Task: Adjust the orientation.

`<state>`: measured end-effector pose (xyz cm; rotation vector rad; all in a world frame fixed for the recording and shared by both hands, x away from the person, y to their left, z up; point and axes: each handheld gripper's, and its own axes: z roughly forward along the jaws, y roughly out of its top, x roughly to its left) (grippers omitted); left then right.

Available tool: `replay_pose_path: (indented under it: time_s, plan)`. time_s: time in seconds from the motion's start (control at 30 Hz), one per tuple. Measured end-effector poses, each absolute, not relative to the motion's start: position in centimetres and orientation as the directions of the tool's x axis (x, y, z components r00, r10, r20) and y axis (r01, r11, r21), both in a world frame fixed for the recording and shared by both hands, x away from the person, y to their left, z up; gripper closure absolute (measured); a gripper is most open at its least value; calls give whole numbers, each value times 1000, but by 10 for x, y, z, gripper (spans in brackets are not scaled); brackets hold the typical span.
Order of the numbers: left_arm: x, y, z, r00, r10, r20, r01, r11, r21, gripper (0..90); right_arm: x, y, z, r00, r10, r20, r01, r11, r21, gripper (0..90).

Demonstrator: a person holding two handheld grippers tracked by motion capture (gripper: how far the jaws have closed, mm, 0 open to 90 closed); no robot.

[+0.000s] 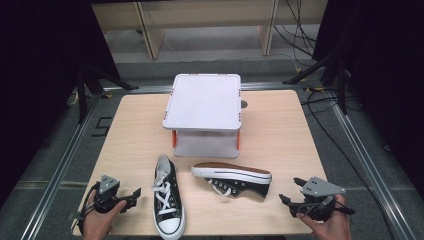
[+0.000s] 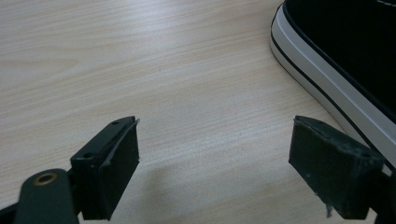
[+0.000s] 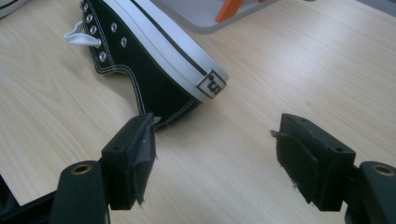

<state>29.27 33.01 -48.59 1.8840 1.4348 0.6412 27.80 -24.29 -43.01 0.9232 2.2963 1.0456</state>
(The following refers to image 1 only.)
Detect thin black floor cable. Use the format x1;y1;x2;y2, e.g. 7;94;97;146
300;89;398;240

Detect black metal stand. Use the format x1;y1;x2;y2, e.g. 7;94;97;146
75;64;140;125
282;49;350;116

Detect hand-held gripper cable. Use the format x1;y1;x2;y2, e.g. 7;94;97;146
77;181;102;232
297;195;356;217

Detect person's right hand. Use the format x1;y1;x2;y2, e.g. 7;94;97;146
295;193;353;240

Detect right hand-held gripper cable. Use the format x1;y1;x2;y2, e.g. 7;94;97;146
297;195;356;217

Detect left hand-held gripper cable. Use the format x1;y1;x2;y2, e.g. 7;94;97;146
77;181;102;232

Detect aluminium floor rail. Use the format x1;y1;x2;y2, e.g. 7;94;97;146
328;89;418;240
19;87;105;240
101;81;309;95

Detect light wooden shelf unit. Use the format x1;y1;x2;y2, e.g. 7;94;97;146
91;0;330;61

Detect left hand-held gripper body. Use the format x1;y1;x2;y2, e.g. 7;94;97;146
92;174;134;215

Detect person's left hand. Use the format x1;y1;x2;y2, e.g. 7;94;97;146
82;198;128;240

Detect white two-tier shoe rack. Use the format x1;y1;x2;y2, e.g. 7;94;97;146
161;73;243;159

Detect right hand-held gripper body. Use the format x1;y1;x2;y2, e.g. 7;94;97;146
293;175;347;222

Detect black canvas sneaker white laces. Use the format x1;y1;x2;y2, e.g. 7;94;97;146
190;161;273;200
151;153;187;240

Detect bundle of black cables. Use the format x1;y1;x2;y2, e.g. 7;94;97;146
273;0;318;68

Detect black curtain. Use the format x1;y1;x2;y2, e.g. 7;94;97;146
0;0;122;208
312;0;424;192

